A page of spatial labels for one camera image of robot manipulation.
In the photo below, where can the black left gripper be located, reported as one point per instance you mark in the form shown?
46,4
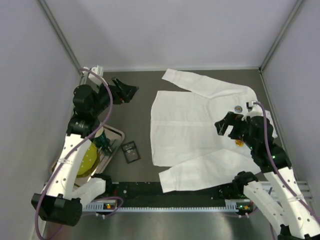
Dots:
116,91

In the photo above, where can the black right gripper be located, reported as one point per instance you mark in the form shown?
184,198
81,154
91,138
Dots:
235,125

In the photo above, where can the yellow sunflower brooch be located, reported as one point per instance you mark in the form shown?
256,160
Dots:
239,143

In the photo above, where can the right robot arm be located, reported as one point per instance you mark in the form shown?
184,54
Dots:
290,216

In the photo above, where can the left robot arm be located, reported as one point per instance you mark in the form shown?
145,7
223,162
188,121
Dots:
59,202

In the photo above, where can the blue round brooch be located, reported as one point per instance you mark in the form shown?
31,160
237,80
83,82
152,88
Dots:
238,109

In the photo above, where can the silver metal tray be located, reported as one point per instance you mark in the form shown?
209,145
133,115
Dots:
116,138

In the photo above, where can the green paper cup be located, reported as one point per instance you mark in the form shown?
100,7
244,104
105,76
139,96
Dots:
101,141

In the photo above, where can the white button-up shirt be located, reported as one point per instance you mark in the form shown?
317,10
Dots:
184,138

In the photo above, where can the small black box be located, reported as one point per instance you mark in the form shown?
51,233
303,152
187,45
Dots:
130,151

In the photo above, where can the green polka dot plate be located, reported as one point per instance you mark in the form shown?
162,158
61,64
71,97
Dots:
89,162

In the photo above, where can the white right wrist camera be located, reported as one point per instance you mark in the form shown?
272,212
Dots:
254,108

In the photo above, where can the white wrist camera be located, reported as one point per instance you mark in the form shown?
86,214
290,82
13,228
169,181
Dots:
98,70
254,108

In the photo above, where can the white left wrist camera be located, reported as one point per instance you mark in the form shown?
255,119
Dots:
98,70

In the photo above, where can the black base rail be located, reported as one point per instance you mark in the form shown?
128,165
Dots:
150,194

